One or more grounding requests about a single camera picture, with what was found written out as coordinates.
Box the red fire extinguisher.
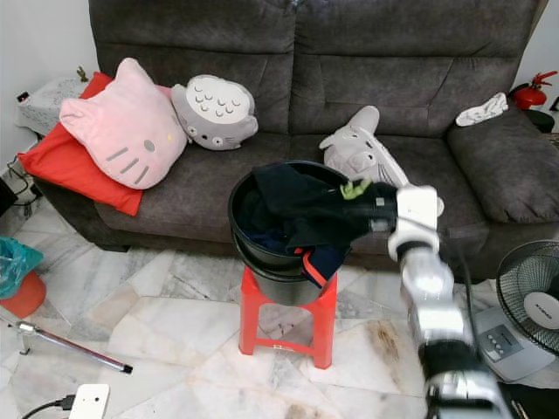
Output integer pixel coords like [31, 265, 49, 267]
[508, 70, 558, 112]

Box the small white plush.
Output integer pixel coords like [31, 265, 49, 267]
[454, 92, 509, 127]

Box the red plastic hanger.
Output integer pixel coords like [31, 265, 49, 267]
[295, 246, 329, 287]

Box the black T-shirt green logo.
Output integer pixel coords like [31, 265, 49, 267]
[249, 161, 398, 254]

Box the red plastic stool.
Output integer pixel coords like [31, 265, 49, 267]
[238, 262, 339, 370]

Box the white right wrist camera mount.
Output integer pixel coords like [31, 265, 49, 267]
[389, 185, 445, 261]

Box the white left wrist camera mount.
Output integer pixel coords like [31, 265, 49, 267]
[68, 382, 111, 419]

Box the pink cat cushion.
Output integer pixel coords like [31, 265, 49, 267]
[59, 58, 189, 191]

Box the black plastic bucket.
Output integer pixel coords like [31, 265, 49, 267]
[227, 160, 368, 306]

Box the grey long-eared plush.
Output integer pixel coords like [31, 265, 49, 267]
[319, 105, 416, 189]

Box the grey standing fan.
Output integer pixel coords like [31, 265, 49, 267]
[472, 240, 559, 385]

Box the navy blue garment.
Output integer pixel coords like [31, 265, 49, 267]
[240, 196, 352, 285]

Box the dark grey sofa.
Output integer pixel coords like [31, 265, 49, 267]
[31, 0, 559, 285]

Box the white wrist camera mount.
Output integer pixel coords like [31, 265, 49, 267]
[68, 382, 111, 419]
[389, 185, 445, 261]

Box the silver metal clothes rack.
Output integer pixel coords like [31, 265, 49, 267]
[0, 314, 135, 374]

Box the red cushion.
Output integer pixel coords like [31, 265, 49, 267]
[17, 72, 171, 217]

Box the grey owl cushion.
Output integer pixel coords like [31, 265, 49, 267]
[170, 74, 260, 151]

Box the side table lace cloth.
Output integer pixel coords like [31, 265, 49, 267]
[17, 74, 95, 136]

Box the red bin teal bag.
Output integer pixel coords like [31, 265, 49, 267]
[0, 236, 47, 319]

